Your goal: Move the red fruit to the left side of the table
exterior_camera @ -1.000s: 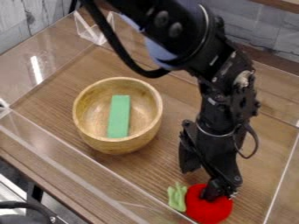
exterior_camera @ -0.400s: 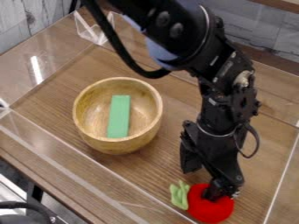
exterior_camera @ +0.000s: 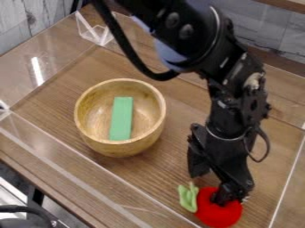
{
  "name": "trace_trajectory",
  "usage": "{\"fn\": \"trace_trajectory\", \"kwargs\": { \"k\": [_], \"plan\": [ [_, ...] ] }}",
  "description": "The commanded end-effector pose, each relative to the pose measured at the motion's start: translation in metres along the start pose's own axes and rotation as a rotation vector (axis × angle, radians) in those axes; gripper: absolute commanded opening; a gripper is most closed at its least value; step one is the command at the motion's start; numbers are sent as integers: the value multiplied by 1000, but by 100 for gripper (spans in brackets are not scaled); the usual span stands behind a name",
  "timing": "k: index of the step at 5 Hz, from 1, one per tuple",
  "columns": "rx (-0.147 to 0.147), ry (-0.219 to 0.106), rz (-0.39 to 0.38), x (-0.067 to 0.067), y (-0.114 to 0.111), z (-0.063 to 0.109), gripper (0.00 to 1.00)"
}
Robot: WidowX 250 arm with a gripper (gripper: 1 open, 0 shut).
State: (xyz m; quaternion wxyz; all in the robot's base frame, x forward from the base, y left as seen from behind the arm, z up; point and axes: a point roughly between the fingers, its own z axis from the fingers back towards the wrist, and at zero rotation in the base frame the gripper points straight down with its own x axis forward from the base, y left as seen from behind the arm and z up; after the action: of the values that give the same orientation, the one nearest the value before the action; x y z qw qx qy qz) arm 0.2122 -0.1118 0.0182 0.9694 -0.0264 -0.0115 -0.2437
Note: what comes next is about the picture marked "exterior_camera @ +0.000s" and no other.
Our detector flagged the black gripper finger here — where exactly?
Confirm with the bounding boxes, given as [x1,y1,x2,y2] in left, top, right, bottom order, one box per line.
[187,148,210,178]
[210,183,247,207]

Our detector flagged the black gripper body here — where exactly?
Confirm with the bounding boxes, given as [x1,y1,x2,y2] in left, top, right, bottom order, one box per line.
[187,123,255,197]

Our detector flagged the red plush fruit green leaves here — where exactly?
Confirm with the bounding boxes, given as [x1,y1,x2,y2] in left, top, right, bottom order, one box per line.
[178,183,243,228]

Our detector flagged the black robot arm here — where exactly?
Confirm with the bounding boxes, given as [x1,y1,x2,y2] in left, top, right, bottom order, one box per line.
[92,0,271,206]

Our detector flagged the green rectangular block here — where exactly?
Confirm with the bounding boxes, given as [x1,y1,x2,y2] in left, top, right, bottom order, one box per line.
[108,97,134,141]

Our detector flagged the wooden bowl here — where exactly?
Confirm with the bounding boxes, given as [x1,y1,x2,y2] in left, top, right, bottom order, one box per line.
[73,78,167,158]

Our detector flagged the black metal table leg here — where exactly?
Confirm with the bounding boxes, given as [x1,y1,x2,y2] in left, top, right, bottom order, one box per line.
[27,185,44,207]

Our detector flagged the black cable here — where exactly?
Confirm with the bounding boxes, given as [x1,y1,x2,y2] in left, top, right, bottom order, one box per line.
[0,204,52,228]

